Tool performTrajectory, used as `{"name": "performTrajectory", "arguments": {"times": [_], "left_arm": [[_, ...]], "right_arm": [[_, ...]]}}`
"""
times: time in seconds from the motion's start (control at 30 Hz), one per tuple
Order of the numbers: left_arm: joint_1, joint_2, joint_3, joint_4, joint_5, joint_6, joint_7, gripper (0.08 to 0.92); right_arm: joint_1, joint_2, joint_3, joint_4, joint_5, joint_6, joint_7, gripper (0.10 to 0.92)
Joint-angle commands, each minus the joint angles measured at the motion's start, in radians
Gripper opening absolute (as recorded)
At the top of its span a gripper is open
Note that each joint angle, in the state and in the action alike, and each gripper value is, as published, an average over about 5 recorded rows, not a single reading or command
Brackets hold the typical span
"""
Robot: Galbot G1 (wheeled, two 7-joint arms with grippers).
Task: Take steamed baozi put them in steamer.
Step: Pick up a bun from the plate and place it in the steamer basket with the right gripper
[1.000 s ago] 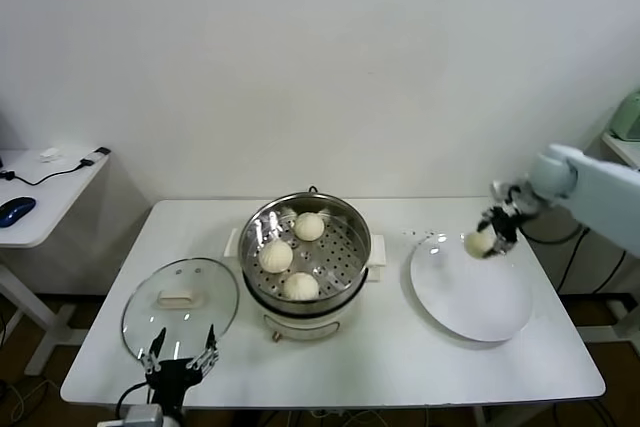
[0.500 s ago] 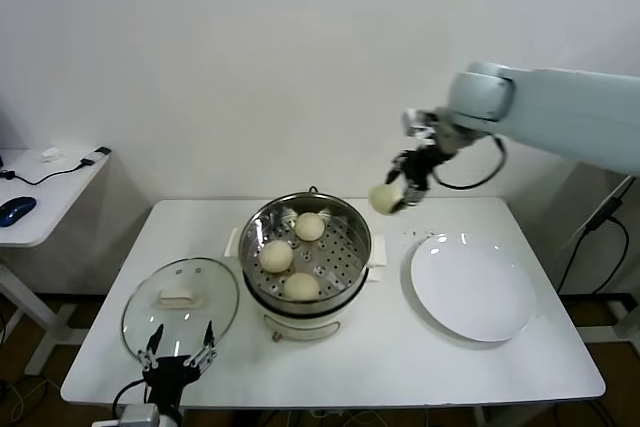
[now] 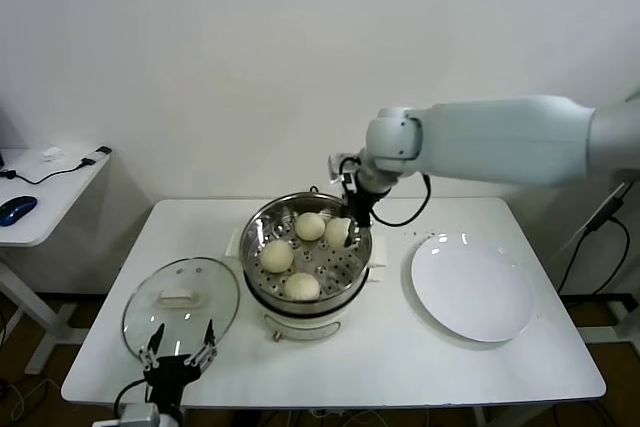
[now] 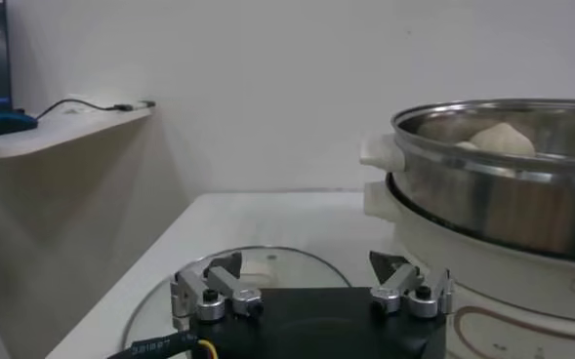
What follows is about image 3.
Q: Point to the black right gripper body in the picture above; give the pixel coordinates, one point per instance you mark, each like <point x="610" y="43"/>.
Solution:
<point x="361" y="204"/>

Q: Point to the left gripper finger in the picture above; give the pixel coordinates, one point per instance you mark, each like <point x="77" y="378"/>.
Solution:
<point x="151" y="352"/>
<point x="206" y="349"/>

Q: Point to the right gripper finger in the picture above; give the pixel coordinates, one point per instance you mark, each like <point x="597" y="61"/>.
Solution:
<point x="355" y="237"/>

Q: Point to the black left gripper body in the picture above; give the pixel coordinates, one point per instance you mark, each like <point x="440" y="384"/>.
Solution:
<point x="172" y="377"/>

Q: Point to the white steamed baozi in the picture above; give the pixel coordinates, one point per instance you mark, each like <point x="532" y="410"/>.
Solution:
<point x="277" y="255"/>
<point x="336" y="232"/>
<point x="301" y="287"/>
<point x="308" y="225"/>

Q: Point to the round glass pot lid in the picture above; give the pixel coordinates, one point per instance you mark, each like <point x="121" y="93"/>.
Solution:
<point x="177" y="295"/>

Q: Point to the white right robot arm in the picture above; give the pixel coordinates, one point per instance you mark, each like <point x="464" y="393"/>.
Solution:
<point x="500" y="137"/>

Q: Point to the steel perforated steamer basket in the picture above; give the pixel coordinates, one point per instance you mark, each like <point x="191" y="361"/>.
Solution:
<point x="345" y="272"/>

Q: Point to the white electric cooker pot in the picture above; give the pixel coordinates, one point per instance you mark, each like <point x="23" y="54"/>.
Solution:
<point x="300" y="327"/>

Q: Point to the large white plate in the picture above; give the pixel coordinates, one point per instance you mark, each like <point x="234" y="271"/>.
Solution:
<point x="470" y="292"/>

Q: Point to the white side desk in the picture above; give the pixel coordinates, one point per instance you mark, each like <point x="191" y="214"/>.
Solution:
<point x="50" y="202"/>

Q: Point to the blue computer mouse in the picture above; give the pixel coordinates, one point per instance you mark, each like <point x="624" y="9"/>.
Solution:
<point x="17" y="209"/>

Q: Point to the grey black usb adapter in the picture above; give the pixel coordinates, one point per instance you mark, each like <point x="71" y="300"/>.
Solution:
<point x="100" y="153"/>

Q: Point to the small white crumpled object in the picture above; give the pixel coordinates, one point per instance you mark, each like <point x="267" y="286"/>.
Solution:
<point x="51" y="152"/>

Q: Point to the black power adapter brick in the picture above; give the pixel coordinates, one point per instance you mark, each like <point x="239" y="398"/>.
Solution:
<point x="602" y="217"/>

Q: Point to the white narrow side table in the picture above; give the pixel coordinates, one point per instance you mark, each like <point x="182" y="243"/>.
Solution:
<point x="631" y="322"/>

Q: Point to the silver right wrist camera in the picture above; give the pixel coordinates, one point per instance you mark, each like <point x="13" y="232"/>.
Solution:
<point x="339" y="164"/>

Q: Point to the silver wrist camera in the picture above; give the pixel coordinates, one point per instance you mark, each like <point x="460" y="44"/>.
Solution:
<point x="339" y="164"/>
<point x="139" y="417"/>

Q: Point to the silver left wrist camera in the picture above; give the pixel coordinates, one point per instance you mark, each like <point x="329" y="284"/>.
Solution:
<point x="139" y="417"/>

